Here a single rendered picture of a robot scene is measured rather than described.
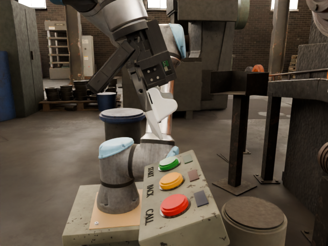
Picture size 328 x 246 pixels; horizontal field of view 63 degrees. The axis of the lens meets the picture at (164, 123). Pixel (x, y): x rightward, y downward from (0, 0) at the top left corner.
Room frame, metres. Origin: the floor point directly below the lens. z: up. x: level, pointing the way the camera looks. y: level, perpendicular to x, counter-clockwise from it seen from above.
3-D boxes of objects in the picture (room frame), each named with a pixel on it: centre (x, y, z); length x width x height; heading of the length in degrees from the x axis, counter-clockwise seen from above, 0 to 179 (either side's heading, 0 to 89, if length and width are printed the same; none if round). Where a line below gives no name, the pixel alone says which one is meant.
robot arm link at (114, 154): (0.86, 0.15, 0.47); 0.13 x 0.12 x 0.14; 78
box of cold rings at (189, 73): (3.84, 0.06, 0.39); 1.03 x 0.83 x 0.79; 96
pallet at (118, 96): (4.45, 1.33, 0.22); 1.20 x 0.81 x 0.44; 97
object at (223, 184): (1.60, -0.44, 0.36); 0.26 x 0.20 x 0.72; 37
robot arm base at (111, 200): (0.86, 0.16, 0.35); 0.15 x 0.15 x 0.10
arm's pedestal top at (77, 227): (0.86, 0.16, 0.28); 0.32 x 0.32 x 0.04; 8
